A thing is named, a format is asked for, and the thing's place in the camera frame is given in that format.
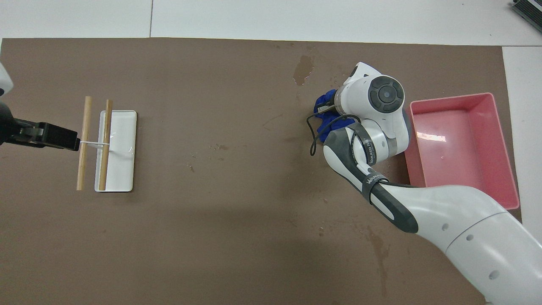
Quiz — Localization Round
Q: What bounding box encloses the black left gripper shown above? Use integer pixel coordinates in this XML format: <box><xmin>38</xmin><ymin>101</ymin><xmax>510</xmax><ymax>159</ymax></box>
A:
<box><xmin>0</xmin><ymin>104</ymin><xmax>80</xmax><ymax>151</ymax></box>

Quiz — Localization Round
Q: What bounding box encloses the water puddle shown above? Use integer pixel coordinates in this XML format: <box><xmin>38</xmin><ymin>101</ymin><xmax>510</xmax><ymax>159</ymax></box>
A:
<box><xmin>293</xmin><ymin>55</ymin><xmax>315</xmax><ymax>86</ymax></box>

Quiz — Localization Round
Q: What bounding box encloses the thick wooden stick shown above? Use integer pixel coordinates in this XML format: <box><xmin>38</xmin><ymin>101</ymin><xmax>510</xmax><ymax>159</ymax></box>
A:
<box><xmin>76</xmin><ymin>96</ymin><xmax>92</xmax><ymax>191</ymax></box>

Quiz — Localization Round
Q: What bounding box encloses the thin wooden stick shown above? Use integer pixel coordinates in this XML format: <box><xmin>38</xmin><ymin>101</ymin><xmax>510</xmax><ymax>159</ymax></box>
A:
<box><xmin>99</xmin><ymin>100</ymin><xmax>113</xmax><ymax>191</ymax></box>

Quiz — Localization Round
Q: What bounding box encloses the white rectangular tray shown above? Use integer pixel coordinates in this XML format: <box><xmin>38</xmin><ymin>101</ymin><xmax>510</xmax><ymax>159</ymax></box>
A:
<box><xmin>94</xmin><ymin>110</ymin><xmax>137</xmax><ymax>192</ymax></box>

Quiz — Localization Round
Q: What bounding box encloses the brown table mat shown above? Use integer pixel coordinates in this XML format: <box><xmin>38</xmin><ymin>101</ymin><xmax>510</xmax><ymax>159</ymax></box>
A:
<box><xmin>0</xmin><ymin>37</ymin><xmax>532</xmax><ymax>305</ymax></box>

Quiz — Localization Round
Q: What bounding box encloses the pink plastic bin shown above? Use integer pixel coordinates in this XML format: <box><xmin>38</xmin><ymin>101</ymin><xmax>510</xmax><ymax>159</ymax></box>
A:
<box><xmin>404</xmin><ymin>92</ymin><xmax>520</xmax><ymax>211</ymax></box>

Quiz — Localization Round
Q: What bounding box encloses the grey striped device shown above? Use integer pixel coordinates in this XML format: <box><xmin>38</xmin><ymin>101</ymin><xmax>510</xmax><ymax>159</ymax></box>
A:
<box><xmin>510</xmin><ymin>0</ymin><xmax>542</xmax><ymax>27</ymax></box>

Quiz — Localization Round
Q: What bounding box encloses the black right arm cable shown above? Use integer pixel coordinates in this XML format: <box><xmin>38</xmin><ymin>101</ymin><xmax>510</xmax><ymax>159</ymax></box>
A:
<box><xmin>307</xmin><ymin>103</ymin><xmax>360</xmax><ymax>156</ymax></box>

